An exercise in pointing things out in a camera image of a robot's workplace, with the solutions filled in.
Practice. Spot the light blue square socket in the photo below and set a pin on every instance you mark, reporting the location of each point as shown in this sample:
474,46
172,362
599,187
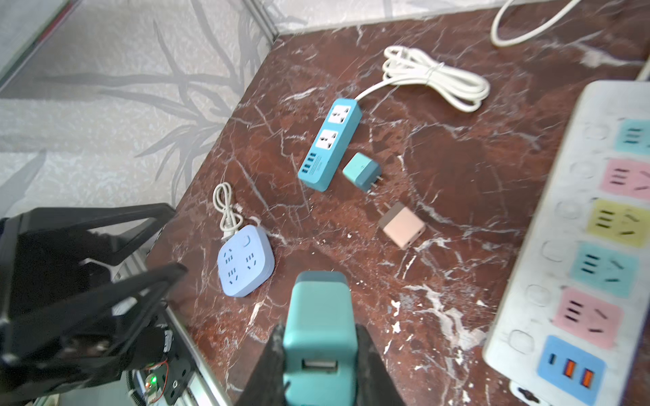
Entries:
245,262

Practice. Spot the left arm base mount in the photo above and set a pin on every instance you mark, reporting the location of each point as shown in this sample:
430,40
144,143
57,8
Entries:
161,364

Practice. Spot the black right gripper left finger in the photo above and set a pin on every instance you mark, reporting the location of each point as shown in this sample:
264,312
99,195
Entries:
266,383

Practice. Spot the pink charger plug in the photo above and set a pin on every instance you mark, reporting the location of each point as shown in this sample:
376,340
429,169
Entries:
401,225

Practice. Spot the teal power strip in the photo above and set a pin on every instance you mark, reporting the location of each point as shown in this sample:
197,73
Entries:
330,145

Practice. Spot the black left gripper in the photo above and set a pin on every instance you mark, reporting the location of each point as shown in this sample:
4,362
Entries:
65,322

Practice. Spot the coiled white cable teal strip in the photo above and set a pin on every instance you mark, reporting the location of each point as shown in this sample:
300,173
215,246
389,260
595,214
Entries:
408,66

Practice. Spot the long white power strip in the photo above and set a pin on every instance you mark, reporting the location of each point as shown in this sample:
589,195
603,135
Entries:
568,326

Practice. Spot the teal charger plug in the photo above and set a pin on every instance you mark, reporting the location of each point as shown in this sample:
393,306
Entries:
320,341
362,171

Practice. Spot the teal charger plug front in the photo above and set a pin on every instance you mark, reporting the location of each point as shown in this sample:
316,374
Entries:
320,341

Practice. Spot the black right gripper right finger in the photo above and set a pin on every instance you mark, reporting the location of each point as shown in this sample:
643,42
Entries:
374,384

